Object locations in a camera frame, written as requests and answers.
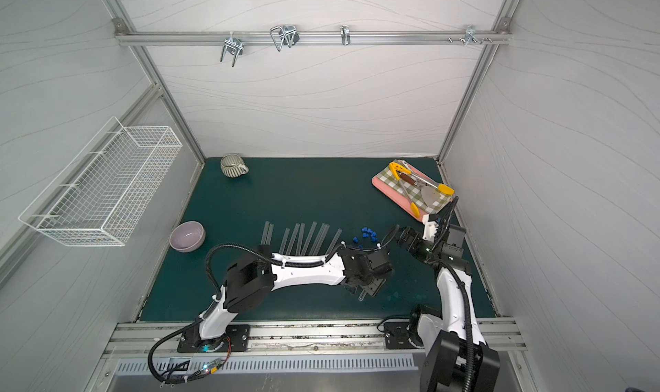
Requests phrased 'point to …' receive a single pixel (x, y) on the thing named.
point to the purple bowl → (187, 236)
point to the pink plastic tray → (394, 194)
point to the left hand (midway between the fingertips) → (376, 282)
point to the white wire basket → (100, 197)
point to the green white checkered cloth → (415, 192)
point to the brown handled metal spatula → (430, 193)
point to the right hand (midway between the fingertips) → (403, 237)
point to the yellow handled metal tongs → (397, 169)
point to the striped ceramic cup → (233, 166)
